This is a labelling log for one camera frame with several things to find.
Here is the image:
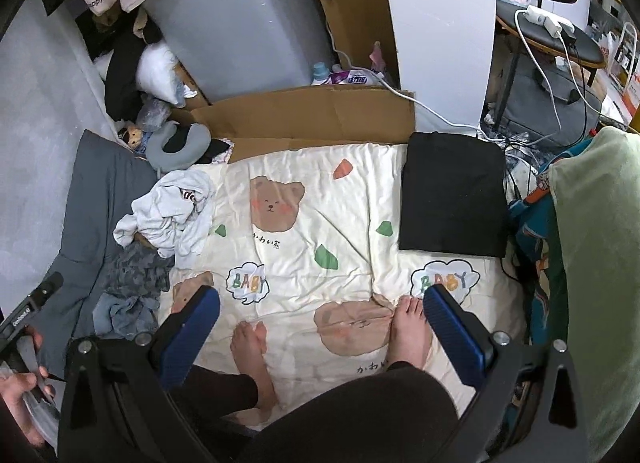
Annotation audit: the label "brown cardboard box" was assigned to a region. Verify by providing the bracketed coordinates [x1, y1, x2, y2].
[170, 86, 417, 164]

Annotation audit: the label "grey camouflage garment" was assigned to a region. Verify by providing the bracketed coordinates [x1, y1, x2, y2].
[102, 242, 174, 300]

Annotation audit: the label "black chair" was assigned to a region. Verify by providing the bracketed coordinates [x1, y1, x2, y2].
[494, 0, 607, 89]

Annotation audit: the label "white power strip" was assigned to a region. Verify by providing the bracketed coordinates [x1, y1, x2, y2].
[525, 4, 576, 40]

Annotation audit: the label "black garment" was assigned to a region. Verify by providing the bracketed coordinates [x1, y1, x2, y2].
[87, 18, 167, 120]

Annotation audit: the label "white cable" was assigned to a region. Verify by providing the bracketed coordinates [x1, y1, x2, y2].
[330, 33, 482, 130]

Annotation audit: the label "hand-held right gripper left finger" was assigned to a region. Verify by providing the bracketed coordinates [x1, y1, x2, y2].
[57, 285, 222, 463]

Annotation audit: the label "plastic wrapped grey appliance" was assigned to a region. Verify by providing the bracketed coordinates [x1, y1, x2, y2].
[144, 0, 337, 105]

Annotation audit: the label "white printed garment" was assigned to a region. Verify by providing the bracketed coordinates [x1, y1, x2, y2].
[114, 170, 217, 269]

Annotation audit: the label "blue denim jeans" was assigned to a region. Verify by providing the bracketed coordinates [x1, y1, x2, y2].
[92, 293, 162, 340]

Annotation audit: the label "clear plastic bag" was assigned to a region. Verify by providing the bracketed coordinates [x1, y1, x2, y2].
[136, 97, 174, 132]

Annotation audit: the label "teal printed blanket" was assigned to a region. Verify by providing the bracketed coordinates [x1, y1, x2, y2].
[509, 143, 572, 350]

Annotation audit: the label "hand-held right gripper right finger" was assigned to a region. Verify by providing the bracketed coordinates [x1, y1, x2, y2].
[422, 284, 591, 463]

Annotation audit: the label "small plush doll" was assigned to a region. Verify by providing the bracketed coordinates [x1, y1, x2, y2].
[117, 126, 149, 152]

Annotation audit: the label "person's left foot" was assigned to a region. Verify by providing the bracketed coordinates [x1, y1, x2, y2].
[231, 320, 279, 415]

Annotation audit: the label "black cartoon print t-shirt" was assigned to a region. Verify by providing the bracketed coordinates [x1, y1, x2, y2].
[399, 132, 510, 258]

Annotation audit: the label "white pillow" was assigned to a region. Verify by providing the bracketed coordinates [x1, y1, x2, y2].
[136, 40, 189, 107]

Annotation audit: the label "cream printed bed sheet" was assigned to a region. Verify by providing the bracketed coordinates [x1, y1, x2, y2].
[160, 142, 531, 434]

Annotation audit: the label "purple packet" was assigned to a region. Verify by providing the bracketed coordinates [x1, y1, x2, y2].
[327, 68, 372, 87]

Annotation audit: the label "person's left hand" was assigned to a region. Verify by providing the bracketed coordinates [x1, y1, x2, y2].
[0, 327, 57, 446]

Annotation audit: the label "pale green cloth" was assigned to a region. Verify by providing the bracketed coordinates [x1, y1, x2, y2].
[549, 127, 640, 450]

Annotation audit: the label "grey neck pillow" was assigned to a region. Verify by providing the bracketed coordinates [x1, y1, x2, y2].
[145, 120, 212, 175]

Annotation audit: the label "person's foot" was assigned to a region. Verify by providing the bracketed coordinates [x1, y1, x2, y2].
[231, 320, 279, 415]
[387, 295, 434, 370]

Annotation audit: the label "person's right foot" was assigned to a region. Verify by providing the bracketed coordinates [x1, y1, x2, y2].
[387, 295, 434, 370]

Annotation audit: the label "grey backpack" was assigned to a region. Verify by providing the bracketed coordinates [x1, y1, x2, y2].
[492, 56, 602, 151]

